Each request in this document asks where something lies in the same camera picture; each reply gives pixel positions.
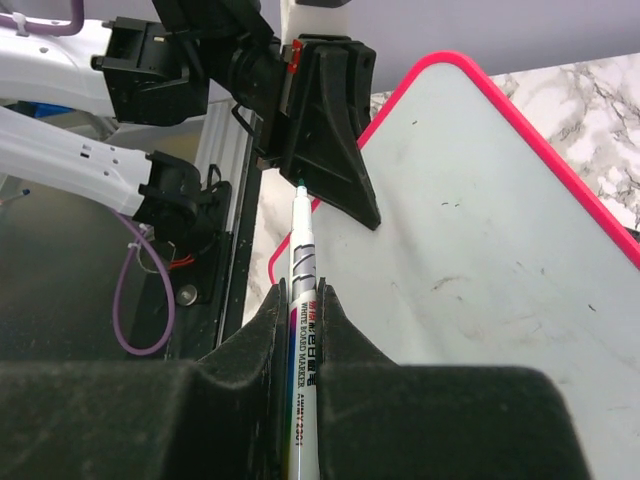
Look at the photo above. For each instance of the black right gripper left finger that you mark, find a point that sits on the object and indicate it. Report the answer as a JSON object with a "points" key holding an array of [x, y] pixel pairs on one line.
{"points": [[219, 417]]}

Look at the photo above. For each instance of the white whiteboard marker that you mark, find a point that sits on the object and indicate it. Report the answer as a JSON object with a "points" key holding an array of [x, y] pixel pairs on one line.
{"points": [[302, 458]]}

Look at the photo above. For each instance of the pink framed whiteboard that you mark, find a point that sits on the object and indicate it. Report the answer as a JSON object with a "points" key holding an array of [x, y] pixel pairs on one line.
{"points": [[491, 251]]}

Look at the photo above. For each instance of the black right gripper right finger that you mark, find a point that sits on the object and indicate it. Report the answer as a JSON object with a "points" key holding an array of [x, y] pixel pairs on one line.
{"points": [[381, 420]]}

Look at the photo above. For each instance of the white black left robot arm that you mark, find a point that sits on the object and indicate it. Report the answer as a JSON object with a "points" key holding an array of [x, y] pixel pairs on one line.
{"points": [[134, 71]]}

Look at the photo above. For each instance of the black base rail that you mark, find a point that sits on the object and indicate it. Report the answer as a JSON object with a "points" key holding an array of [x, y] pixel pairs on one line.
{"points": [[220, 240]]}

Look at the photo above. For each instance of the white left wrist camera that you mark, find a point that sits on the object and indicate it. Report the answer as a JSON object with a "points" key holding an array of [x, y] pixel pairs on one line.
{"points": [[313, 17]]}

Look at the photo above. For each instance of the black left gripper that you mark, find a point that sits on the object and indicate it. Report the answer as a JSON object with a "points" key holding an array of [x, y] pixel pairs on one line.
{"points": [[310, 103]]}

